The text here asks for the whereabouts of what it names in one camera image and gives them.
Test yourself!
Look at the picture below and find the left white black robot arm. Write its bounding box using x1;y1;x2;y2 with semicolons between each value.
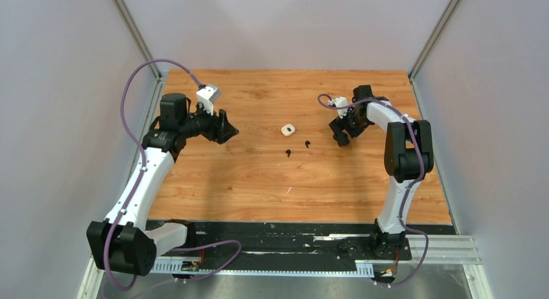
86;86;238;276

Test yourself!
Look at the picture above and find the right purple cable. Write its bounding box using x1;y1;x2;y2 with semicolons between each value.
317;93;430;288

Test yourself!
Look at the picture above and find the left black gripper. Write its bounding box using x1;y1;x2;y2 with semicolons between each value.
179;101;239;144

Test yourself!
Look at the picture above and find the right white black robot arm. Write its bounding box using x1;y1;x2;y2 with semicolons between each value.
321;85;434;259

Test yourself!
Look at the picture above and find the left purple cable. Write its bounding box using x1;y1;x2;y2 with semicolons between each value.
104;59;242;292

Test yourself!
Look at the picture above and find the left aluminium corner post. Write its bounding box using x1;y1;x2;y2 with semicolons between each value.
112;0;153;61

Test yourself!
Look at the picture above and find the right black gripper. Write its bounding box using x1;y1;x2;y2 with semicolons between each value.
330;107;370;147

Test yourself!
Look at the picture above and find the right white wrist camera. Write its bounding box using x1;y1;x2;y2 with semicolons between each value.
329;96;348;118

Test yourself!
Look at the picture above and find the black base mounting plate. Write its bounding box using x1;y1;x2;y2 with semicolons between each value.
146;221;456;273

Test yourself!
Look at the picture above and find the right aluminium corner post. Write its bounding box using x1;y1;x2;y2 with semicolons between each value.
408;0;462;82

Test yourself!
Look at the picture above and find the aluminium corner post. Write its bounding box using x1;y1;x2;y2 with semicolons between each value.
408;0;462;82
112;0;153;61

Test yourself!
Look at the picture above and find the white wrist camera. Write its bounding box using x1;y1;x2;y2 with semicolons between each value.
329;96;348;118
196;83;221;116

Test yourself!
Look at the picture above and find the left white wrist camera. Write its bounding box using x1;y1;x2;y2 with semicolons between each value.
196;83;221;116

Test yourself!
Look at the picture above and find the purple cable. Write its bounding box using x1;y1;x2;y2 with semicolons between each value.
104;59;242;292
317;93;430;288

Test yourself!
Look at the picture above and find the white earbud charging case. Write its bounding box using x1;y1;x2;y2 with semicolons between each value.
280;124;296;137

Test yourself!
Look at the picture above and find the aluminium rail frame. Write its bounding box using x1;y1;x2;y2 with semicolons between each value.
78;235;491;298

